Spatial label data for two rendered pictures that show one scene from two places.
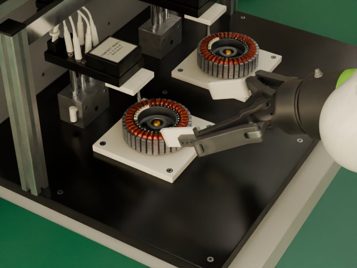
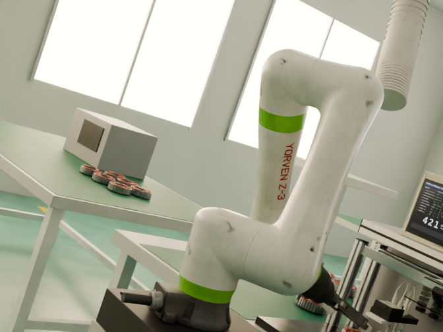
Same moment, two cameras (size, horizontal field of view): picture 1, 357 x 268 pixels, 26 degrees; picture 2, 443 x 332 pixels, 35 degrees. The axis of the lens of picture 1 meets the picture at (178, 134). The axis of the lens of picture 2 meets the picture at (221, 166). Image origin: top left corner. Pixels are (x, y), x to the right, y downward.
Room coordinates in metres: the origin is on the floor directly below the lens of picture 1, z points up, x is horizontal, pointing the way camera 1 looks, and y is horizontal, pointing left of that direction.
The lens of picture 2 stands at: (1.11, -2.01, 1.30)
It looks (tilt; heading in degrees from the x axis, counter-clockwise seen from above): 5 degrees down; 109
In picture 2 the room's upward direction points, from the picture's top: 19 degrees clockwise
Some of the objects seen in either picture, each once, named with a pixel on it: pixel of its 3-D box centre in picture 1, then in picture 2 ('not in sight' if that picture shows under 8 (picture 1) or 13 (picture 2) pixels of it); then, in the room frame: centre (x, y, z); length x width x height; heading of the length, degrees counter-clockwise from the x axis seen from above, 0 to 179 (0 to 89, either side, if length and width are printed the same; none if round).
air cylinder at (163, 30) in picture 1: (160, 34); not in sight; (1.26, 0.03, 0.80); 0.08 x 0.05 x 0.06; 149
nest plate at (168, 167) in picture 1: (156, 137); not in sight; (0.97, 0.04, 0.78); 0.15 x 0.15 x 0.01; 59
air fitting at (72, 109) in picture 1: (73, 115); not in sight; (1.01, 0.17, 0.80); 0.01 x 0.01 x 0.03; 59
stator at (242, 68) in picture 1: (228, 55); not in sight; (1.18, -0.09, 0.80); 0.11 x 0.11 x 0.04
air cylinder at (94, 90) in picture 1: (84, 99); not in sight; (1.05, 0.16, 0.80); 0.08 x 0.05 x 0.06; 149
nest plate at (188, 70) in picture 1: (227, 66); not in sight; (1.18, -0.09, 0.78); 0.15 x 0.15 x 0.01; 59
